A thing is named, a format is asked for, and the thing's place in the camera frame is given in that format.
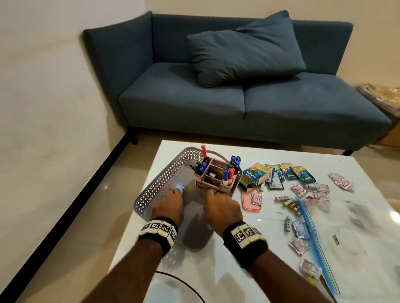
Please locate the person's right hand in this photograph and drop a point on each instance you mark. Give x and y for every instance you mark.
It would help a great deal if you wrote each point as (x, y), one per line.
(223, 213)

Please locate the person's left hand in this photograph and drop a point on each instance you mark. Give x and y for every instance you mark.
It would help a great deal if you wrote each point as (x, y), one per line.
(167, 206)

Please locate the person's right fingers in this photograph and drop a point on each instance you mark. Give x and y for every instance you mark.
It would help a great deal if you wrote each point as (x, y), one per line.
(214, 195)

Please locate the person's left fingers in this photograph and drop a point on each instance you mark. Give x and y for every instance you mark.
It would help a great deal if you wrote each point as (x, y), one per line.
(175, 193)

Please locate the small blue eraser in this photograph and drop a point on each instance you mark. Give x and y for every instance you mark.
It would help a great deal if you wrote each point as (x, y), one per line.
(180, 187)

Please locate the person's right forearm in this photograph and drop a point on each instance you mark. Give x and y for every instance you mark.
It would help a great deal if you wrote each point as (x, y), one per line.
(281, 281)

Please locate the person's left forearm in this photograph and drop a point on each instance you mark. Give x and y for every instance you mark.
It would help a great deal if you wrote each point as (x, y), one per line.
(131, 274)

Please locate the pink desk organizer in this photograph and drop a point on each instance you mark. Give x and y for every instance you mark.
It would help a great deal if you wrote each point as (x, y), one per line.
(212, 182)

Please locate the grey perforated plastic basket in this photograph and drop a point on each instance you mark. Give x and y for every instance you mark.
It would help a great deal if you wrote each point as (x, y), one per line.
(195, 218)

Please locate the pink plastic tray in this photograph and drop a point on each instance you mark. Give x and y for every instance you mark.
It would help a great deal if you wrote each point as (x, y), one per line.
(248, 203)

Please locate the teal cardboard box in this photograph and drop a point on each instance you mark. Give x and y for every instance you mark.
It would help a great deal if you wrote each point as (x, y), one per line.
(253, 178)

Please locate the white red sachet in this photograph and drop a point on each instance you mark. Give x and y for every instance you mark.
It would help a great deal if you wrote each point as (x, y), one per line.
(322, 191)
(299, 189)
(257, 198)
(341, 181)
(299, 246)

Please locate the black marker-tag wristband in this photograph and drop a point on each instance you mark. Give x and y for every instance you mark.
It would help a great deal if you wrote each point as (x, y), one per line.
(157, 232)
(245, 242)

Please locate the small battery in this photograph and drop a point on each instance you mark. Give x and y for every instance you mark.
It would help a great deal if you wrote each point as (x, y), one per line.
(282, 198)
(310, 187)
(262, 186)
(287, 225)

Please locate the teal foil packet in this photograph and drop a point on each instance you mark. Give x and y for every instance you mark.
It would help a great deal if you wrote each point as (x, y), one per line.
(276, 179)
(303, 175)
(287, 171)

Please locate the cluster of small batteries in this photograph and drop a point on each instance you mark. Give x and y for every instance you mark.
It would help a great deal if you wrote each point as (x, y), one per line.
(292, 206)

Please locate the blue fabric sofa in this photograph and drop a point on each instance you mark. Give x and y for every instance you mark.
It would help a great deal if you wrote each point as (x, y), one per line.
(187, 100)

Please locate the clear zip bag blue seal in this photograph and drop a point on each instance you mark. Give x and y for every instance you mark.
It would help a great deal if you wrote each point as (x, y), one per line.
(353, 231)

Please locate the blue sofa cushion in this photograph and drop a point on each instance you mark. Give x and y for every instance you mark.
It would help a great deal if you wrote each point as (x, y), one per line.
(247, 53)

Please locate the brown cardboard box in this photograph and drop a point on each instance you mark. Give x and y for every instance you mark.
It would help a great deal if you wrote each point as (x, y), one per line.
(389, 134)

